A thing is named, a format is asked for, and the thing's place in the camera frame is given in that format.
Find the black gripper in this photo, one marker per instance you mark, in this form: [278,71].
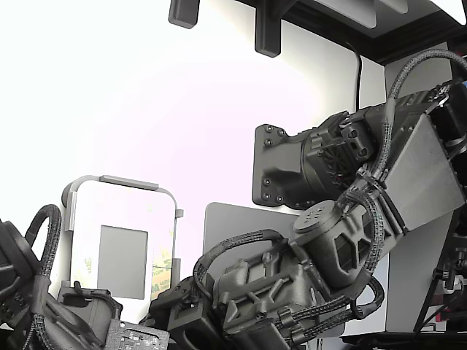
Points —
[184,293]

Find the dark gripper with cable hook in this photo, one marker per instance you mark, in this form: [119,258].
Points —
[95,306]

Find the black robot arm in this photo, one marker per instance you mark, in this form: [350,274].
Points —
[14,262]

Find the green circuit board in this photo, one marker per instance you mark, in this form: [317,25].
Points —
[135,337]

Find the white panel with grey screen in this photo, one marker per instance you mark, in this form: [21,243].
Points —
[122,260]

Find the grey flat mat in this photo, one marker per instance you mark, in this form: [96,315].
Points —
[237,218]

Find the grey printed fixture stand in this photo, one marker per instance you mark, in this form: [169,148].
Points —
[127,181]

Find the black stand leg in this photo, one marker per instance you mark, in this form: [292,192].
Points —
[427,310]

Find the black clamp hardware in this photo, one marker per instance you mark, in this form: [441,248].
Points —
[448,277]

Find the white overhead panel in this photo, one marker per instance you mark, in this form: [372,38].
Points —
[350,11]

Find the black camera mount cube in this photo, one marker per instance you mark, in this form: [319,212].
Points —
[193,328]

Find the long black bracket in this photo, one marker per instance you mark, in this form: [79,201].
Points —
[268,33]

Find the short black bracket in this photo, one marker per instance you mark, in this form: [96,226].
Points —
[184,12]

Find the black overhead frame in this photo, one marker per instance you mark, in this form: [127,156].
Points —
[401,40]

